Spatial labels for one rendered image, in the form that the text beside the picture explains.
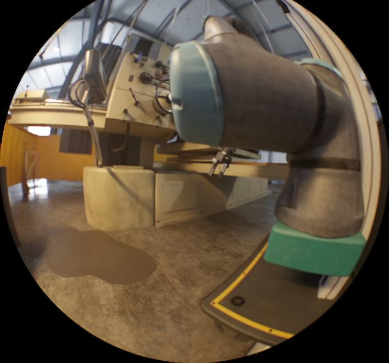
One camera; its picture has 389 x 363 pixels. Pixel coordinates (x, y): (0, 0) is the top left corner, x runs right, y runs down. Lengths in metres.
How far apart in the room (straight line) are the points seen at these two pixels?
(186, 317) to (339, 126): 0.78
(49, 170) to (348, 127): 4.08
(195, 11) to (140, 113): 7.41
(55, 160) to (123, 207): 2.84
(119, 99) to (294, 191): 1.33
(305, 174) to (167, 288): 0.79
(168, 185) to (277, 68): 1.38
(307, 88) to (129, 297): 0.90
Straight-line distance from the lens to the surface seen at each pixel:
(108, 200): 1.30
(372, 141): 0.40
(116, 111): 1.29
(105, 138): 1.88
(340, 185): 0.21
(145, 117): 1.33
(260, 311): 0.41
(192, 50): 0.15
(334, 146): 0.21
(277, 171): 1.11
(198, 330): 0.70
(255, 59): 0.15
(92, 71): 0.80
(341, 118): 0.22
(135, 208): 1.36
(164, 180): 1.40
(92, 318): 0.78
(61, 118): 1.63
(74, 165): 3.70
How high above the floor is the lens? 0.66
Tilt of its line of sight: 1 degrees down
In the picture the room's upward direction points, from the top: 3 degrees clockwise
